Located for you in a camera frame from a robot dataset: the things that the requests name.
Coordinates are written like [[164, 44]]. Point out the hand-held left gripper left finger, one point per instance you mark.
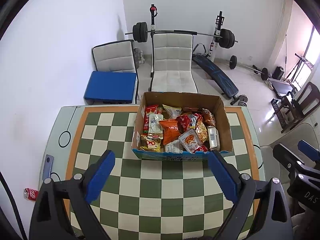
[[100, 177]]

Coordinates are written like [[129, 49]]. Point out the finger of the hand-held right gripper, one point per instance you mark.
[[287, 155], [308, 150]]

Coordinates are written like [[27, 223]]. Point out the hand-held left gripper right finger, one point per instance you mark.
[[223, 177]]

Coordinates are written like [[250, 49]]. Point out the white packet orange strips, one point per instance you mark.
[[191, 140]]

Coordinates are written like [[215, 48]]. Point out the large yellow noodle packet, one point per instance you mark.
[[201, 130]]

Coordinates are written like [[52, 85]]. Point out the yellow cartoon snack packet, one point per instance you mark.
[[150, 143]]

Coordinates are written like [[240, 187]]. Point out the orange panda snack packet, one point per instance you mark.
[[208, 117]]

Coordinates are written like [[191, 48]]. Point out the small red snack packet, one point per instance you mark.
[[183, 122]]

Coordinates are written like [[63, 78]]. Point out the orange chip packet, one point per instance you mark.
[[170, 130]]

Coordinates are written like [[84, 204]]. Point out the beige snack packet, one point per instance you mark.
[[155, 123]]

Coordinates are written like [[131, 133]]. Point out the long red snack packet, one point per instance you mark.
[[150, 116]]

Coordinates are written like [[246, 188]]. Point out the yellow white snack packet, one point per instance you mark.
[[171, 111]]

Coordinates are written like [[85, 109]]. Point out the printed cardboard box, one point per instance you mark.
[[180, 100]]

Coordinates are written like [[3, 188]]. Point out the grey chair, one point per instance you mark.
[[300, 132]]

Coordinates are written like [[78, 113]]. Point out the dark wooden chair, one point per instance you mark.
[[303, 100]]

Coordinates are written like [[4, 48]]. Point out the blue smartphone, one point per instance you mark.
[[48, 165]]

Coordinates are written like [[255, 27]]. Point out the red soda can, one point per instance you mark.
[[31, 194]]

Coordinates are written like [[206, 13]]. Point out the metal dumbbells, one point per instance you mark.
[[241, 100]]

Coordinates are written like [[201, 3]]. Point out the black speaker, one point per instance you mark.
[[278, 72]]

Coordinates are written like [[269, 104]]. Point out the metal exercise stand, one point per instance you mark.
[[300, 62]]

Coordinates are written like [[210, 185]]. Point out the flat blue box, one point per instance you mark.
[[111, 87]]

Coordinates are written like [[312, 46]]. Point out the blue black sit-up bench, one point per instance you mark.
[[220, 77]]

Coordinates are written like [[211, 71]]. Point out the small barbell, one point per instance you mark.
[[233, 62]]

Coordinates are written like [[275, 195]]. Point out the white chair black trim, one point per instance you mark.
[[113, 57]]

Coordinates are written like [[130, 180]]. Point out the white padded chair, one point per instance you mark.
[[172, 65]]

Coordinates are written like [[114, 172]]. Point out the small white heater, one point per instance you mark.
[[139, 55]]

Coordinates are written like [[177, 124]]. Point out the white barbell rack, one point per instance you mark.
[[218, 30]]

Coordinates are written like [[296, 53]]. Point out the black barbell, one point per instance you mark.
[[140, 32]]

